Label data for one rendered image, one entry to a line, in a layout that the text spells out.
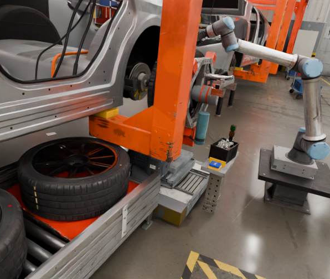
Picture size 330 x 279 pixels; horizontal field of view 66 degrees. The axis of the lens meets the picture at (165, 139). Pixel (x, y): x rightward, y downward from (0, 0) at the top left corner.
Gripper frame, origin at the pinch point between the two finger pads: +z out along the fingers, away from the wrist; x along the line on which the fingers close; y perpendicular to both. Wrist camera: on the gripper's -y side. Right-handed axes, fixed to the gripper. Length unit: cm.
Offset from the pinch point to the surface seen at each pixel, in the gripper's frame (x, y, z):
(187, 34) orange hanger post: 5, -51, -31
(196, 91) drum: -35.6, -5.6, 3.3
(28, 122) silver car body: 1, -118, 32
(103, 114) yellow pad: -18, -64, 44
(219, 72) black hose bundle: -31.0, 14.6, -11.3
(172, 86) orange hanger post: -16, -59, -14
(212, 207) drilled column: -118, -45, 7
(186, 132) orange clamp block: -63, -16, 21
